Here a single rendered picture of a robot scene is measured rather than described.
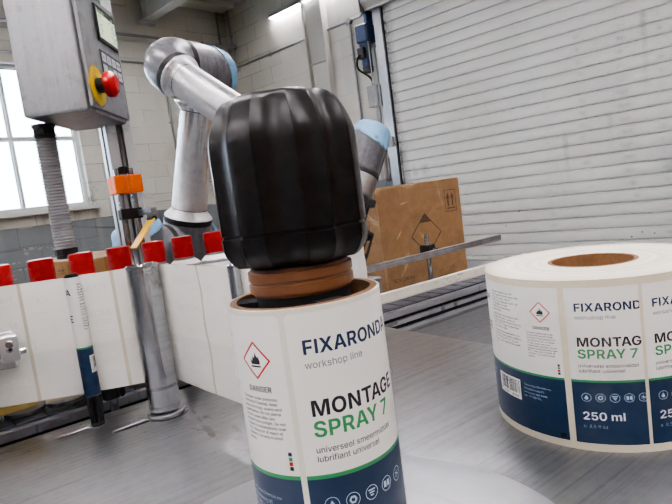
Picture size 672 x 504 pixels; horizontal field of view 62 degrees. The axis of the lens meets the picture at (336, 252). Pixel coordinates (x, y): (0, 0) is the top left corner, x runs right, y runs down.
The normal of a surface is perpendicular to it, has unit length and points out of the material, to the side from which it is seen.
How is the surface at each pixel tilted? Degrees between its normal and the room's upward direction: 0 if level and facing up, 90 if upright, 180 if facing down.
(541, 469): 0
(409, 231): 90
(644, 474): 0
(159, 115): 90
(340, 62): 90
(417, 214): 90
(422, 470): 0
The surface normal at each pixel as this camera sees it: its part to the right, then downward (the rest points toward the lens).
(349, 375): 0.45, 0.04
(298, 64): -0.68, 0.17
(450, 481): -0.13, -0.99
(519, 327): -0.90, 0.16
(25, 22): 0.03, 0.10
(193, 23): 0.73, -0.03
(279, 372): -0.30, 0.14
